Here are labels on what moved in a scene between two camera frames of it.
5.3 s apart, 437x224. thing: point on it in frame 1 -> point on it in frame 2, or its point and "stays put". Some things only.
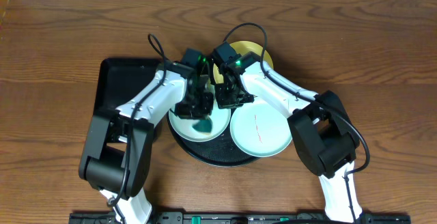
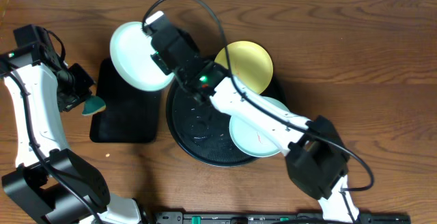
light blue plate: x=185 y=129 -> x=130 y=50
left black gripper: x=186 y=115 -> x=86 y=84
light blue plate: x=259 y=129 stays put
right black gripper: x=224 y=103 -> x=161 y=61
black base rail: x=241 y=218 stays put
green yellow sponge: x=205 y=126 -> x=93 y=104
